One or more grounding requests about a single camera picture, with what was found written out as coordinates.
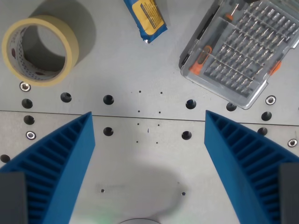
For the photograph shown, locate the small orange tipped bit holder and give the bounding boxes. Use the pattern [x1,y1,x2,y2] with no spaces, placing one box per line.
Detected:
[224,4,242,23]

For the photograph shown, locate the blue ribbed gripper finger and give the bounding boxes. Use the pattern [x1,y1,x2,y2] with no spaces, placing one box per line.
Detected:
[204,110,299,224]
[0,111,96,224]

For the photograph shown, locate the blue bag with yellow label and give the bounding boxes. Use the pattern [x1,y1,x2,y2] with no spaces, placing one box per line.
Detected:
[123,0,168,44]

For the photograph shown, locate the orange black screwdriver handle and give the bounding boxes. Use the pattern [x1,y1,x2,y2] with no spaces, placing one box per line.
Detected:
[189,44,213,75]

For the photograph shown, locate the beige masking tape roll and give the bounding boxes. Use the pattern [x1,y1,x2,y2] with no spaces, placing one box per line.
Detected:
[1,15,79,88]

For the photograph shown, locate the clear screwdriver bit case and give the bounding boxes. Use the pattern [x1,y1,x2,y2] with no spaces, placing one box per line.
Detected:
[178,0,299,110]

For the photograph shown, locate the grey round disc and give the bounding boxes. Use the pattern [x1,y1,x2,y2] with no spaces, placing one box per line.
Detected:
[119,218,162,224]

